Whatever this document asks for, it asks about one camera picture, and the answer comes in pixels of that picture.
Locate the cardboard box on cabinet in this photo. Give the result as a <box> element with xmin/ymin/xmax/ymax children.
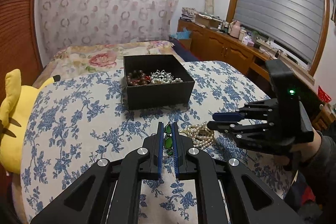
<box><xmin>195</xmin><ymin>14</ymin><xmax>222</xmax><ymax>28</ymax></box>

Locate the yellow Pikachu plush toy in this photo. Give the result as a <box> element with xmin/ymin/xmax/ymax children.
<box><xmin>1</xmin><ymin>69</ymin><xmax>60</xmax><ymax>174</ymax></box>

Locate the blue tissue paper bag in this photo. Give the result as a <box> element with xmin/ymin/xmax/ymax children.
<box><xmin>170</xmin><ymin>28</ymin><xmax>192</xmax><ymax>40</ymax></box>

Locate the brown louvered wardrobe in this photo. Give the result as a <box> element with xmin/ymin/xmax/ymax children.
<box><xmin>1</xmin><ymin>0</ymin><xmax>43</xmax><ymax>99</ymax></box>

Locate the silver chain necklace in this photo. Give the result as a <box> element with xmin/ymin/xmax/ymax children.
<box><xmin>149</xmin><ymin>69</ymin><xmax>184</xmax><ymax>85</ymax></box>

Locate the brown wooden bead bracelet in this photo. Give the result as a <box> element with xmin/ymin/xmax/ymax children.
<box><xmin>126</xmin><ymin>69</ymin><xmax>150</xmax><ymax>87</ymax></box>

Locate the wooden sideboard cabinet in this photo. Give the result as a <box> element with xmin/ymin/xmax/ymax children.
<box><xmin>176</xmin><ymin>18</ymin><xmax>279</xmax><ymax>88</ymax></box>

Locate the black square jewelry box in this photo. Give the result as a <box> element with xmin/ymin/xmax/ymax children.
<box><xmin>123</xmin><ymin>55</ymin><xmax>195</xmax><ymax>110</ymax></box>

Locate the pink floral bed cover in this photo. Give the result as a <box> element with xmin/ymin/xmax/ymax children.
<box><xmin>33</xmin><ymin>40</ymin><xmax>183</xmax><ymax>88</ymax></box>

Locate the pink thermos jug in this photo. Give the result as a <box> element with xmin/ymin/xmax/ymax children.
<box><xmin>230</xmin><ymin>20</ymin><xmax>241</xmax><ymax>39</ymax></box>

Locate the green gem gold ring pendant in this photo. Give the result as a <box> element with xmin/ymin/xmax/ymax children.
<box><xmin>163</xmin><ymin>123</ymin><xmax>173</xmax><ymax>156</ymax></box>

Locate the white pearl necklace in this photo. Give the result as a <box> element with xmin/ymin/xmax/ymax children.
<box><xmin>180</xmin><ymin>122</ymin><xmax>216</xmax><ymax>148</ymax></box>

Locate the grey window blind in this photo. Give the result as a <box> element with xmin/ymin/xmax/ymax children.
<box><xmin>233</xmin><ymin>0</ymin><xmax>326</xmax><ymax>64</ymax></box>

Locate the circle patterned sheer curtain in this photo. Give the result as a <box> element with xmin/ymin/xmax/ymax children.
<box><xmin>38</xmin><ymin>0</ymin><xmax>179</xmax><ymax>57</ymax></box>

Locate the blue floral white blanket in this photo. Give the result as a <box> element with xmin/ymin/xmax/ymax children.
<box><xmin>20</xmin><ymin>61</ymin><xmax>292</xmax><ymax>223</ymax></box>

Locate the right hand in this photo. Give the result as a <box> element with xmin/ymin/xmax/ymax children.
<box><xmin>278</xmin><ymin>129</ymin><xmax>322</xmax><ymax>166</ymax></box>

